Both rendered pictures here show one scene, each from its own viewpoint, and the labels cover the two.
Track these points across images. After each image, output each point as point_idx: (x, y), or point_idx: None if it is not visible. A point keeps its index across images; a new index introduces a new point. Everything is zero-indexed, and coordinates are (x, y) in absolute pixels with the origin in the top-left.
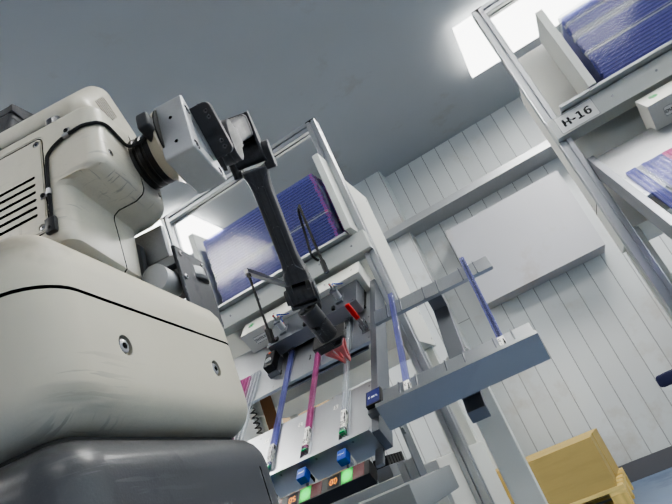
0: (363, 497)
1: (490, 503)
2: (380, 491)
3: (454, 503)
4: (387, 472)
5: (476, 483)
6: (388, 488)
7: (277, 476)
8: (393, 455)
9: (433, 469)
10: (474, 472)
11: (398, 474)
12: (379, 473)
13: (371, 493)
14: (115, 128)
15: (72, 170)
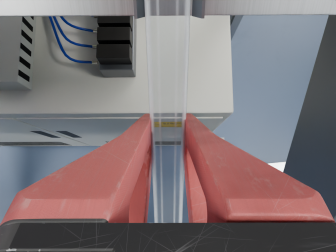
0: (83, 115)
1: (231, 37)
2: (117, 116)
3: (219, 124)
4: (125, 73)
5: (231, 24)
6: (133, 116)
7: None
8: (131, 18)
9: (219, 115)
10: (239, 16)
11: (136, 51)
12: (109, 72)
13: (99, 115)
14: None
15: None
